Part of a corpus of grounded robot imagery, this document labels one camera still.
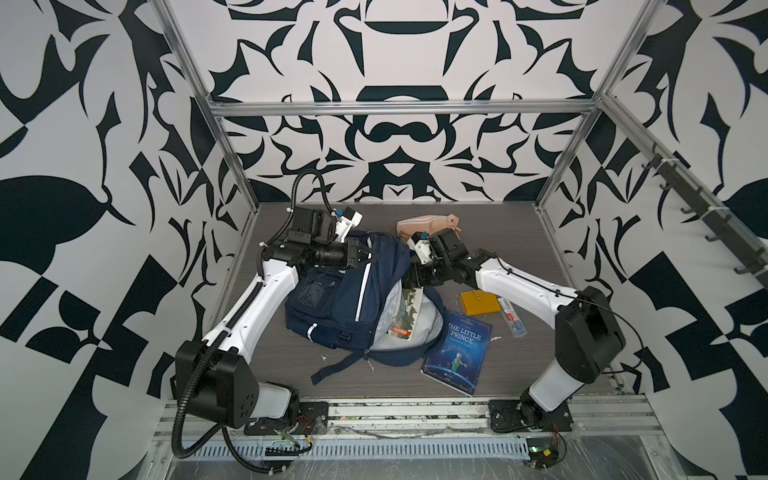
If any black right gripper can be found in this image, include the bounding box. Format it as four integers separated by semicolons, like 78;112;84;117
390;260;454;289

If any small green circuit board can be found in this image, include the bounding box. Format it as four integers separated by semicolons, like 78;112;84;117
525;435;568;471

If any pink pencil case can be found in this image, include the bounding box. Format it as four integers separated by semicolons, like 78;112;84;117
396;214;461;242

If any white slotted cable duct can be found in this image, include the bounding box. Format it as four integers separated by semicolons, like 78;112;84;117
169;436;532;462

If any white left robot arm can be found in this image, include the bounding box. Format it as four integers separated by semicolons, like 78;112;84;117
174;207;374;430

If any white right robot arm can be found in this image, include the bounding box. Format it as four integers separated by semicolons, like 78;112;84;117
404;228;626;416

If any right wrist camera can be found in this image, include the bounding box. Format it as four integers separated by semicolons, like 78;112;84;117
406;232;433;265

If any blue Little Prince book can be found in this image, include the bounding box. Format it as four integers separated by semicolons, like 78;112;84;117
421;311;492;396

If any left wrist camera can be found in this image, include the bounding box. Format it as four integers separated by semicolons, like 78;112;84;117
334;207;363;243

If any illustrated comic book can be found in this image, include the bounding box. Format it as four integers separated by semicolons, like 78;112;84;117
388;288;424;340

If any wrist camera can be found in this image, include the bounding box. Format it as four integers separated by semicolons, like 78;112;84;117
406;232;433;265
334;207;363;243

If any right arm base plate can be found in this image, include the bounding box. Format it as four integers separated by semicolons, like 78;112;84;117
488;396;573;434

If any navy blue backpack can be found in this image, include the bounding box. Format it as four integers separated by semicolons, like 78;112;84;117
285;231;448;385

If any grey wall hook rack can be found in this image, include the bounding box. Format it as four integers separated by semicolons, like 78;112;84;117
640;143;767;289

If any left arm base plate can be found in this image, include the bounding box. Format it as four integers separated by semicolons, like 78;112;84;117
243;401;329;436

